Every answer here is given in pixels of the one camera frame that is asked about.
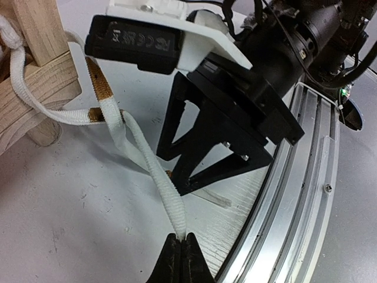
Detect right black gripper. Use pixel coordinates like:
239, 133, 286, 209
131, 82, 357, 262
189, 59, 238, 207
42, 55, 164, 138
157, 55, 305, 195

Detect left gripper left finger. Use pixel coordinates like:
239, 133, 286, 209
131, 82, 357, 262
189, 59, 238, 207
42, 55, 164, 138
147, 233, 181, 283

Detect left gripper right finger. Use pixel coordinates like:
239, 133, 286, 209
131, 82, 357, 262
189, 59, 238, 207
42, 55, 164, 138
181, 232, 215, 283

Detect bear print cushion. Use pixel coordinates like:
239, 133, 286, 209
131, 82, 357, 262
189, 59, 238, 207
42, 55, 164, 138
0, 14, 233, 239

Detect wooden pet bed frame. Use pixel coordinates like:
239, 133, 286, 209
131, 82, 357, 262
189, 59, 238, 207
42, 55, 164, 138
1, 1, 82, 153

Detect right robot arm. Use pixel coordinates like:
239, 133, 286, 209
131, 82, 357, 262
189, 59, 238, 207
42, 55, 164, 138
157, 1, 376, 195

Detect aluminium front rail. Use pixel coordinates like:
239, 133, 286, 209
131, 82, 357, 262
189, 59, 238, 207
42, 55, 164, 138
216, 82, 340, 282

